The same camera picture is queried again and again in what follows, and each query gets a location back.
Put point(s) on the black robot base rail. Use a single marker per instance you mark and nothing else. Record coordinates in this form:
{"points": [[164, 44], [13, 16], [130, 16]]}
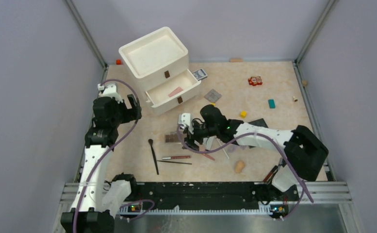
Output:
{"points": [[210, 195]]}

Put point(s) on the silver red lip pencil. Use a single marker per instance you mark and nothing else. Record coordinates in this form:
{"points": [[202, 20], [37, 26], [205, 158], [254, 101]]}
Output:
{"points": [[176, 157]]}

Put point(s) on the black makeup brush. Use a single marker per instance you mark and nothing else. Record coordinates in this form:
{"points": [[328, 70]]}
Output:
{"points": [[150, 141]]}

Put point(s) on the blue playing card deck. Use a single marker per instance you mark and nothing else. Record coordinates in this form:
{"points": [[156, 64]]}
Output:
{"points": [[200, 74]]}

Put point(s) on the pink compact case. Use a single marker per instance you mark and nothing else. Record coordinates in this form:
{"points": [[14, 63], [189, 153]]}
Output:
{"points": [[175, 92]]}

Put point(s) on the brown eyeshadow palette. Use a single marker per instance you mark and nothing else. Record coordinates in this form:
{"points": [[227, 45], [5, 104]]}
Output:
{"points": [[172, 138]]}

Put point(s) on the beige makeup sponge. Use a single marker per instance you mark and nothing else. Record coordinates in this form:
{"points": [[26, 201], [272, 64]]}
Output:
{"points": [[239, 166]]}

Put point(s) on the wooden block at wall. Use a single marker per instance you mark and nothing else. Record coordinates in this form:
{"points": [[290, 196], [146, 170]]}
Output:
{"points": [[236, 60]]}

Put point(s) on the white false eyelash card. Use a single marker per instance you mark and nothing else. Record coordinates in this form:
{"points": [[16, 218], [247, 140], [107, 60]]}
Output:
{"points": [[208, 142]]}

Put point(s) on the thin black pencil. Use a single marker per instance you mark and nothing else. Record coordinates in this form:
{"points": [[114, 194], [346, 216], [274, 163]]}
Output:
{"points": [[172, 162]]}

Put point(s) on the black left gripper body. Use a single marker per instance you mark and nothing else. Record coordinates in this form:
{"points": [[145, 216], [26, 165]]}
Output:
{"points": [[122, 114]]}

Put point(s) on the white plastic drawer organizer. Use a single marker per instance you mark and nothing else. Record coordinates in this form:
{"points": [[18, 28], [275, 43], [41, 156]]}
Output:
{"points": [[159, 63]]}

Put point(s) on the small yellow cube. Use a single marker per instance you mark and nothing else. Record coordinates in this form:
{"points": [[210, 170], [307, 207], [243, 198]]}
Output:
{"points": [[243, 114]]}

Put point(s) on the teal toy block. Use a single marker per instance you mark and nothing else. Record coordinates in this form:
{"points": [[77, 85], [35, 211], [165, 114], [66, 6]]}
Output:
{"points": [[271, 104]]}

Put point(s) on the white cosmetic pencil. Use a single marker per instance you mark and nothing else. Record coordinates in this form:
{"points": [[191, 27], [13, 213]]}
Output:
{"points": [[223, 149]]}

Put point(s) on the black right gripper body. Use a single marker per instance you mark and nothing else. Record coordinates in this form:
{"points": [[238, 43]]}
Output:
{"points": [[197, 132]]}

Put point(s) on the dark green building baseplate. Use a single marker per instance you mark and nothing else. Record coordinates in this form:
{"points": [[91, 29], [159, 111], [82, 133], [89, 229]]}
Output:
{"points": [[259, 122]]}

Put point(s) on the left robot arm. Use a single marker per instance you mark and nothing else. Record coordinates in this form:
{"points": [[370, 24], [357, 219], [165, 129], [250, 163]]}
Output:
{"points": [[88, 212]]}

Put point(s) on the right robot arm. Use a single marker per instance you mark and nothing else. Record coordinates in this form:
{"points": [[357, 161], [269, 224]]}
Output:
{"points": [[303, 153]]}

